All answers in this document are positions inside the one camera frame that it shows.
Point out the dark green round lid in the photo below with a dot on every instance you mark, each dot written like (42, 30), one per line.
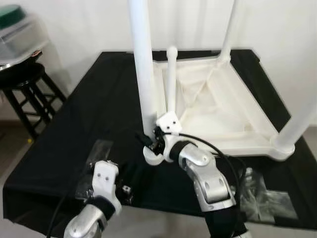
(10, 15)

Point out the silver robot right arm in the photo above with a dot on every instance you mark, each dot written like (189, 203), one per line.
(208, 178)

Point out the black tablecloth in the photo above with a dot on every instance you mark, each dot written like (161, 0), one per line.
(89, 109)

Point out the clear plastic bag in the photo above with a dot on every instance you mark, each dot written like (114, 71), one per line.
(96, 153)
(267, 198)

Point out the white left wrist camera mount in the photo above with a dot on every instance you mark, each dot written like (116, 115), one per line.
(106, 181)

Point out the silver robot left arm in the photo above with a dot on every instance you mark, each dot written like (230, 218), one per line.
(89, 223)

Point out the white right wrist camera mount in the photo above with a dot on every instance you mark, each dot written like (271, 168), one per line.
(168, 124)

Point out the white plastic table leg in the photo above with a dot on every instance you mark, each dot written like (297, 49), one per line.
(230, 27)
(172, 79)
(297, 124)
(141, 64)

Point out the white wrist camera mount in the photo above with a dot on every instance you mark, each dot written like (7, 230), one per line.
(168, 124)
(106, 181)

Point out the clear plastic storage box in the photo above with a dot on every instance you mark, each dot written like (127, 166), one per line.
(20, 39)

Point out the black round stool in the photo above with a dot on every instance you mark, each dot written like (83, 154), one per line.
(27, 89)

